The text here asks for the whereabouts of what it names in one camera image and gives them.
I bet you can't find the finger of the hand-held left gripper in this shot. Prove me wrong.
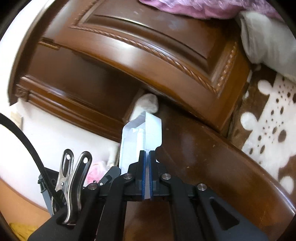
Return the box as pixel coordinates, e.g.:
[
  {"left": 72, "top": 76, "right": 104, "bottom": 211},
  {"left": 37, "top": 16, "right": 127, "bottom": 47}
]
[{"left": 99, "top": 166, "right": 122, "bottom": 189}]

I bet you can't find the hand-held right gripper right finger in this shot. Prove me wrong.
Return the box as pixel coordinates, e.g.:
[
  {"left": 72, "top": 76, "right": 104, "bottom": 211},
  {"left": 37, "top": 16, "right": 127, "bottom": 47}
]
[{"left": 149, "top": 147, "right": 270, "bottom": 241}]

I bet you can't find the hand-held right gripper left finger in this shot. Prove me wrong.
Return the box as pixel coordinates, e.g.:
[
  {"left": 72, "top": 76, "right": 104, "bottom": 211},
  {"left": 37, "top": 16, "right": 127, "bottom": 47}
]
[{"left": 28, "top": 150, "right": 147, "bottom": 241}]

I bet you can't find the pink tissue pack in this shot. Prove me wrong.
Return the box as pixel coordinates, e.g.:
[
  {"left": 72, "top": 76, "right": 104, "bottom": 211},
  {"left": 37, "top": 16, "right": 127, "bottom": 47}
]
[{"left": 85, "top": 160, "right": 109, "bottom": 186}]

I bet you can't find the brown wooden nightstand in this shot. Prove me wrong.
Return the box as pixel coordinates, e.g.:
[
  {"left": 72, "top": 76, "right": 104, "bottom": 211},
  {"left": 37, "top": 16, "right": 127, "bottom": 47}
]
[{"left": 125, "top": 102, "right": 296, "bottom": 241}]

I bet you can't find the brown white spotted blanket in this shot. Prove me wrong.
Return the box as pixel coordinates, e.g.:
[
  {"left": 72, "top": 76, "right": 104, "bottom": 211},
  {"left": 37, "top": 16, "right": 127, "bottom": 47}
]
[{"left": 229, "top": 67, "right": 296, "bottom": 195}]

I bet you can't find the brown wooden headboard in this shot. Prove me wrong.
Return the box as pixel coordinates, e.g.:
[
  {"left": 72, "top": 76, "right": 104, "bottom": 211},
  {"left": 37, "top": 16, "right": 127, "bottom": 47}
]
[{"left": 9, "top": 0, "right": 252, "bottom": 142}]

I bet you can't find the purple quilt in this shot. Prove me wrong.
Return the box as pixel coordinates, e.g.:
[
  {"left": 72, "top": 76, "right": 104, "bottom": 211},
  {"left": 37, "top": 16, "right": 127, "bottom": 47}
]
[{"left": 139, "top": 0, "right": 278, "bottom": 19}]

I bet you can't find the white pillow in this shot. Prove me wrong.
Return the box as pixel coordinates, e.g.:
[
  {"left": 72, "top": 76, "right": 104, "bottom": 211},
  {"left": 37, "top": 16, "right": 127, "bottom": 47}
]
[{"left": 236, "top": 10, "right": 296, "bottom": 81}]

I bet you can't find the black braided cable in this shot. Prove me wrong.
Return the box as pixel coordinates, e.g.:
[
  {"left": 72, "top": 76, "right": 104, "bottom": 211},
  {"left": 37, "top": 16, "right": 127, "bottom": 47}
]
[{"left": 0, "top": 113, "right": 64, "bottom": 207}]

